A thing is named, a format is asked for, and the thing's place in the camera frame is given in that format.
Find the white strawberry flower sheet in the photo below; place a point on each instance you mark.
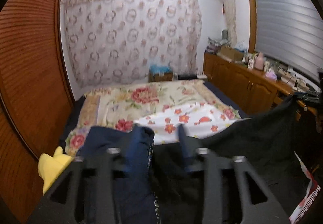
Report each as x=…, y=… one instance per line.
x=200, y=120

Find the dark navy bed blanket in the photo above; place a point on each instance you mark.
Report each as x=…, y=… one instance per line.
x=226, y=100

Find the pink jug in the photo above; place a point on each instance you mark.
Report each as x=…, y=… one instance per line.
x=259, y=61

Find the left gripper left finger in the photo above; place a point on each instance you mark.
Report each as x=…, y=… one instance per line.
x=83, y=192

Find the small box with blue cloth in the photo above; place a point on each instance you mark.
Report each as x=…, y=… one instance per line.
x=159, y=73

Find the cardboard box on cabinet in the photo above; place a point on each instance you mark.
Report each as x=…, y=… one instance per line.
x=230, y=53

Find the folded navy blue garment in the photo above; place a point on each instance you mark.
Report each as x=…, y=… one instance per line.
x=134, y=200

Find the black t-shirt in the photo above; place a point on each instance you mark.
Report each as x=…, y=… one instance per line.
x=266, y=140

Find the grey window blind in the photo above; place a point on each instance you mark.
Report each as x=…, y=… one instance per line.
x=290, y=31

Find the wooden louvered wardrobe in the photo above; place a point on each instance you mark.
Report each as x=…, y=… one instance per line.
x=35, y=98

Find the wooden sideboard cabinet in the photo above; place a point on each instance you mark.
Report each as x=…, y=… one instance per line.
x=249, y=89

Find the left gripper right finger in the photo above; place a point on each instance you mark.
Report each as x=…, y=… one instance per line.
x=232, y=190

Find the circle-patterned lace curtain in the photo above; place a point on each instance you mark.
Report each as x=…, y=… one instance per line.
x=117, y=41

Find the stack of papers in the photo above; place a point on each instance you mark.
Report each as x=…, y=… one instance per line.
x=214, y=45

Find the yellow plush toy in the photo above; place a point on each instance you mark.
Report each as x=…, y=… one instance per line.
x=50, y=167

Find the folded circle-patterned dark garment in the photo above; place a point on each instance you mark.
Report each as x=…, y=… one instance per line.
x=156, y=202

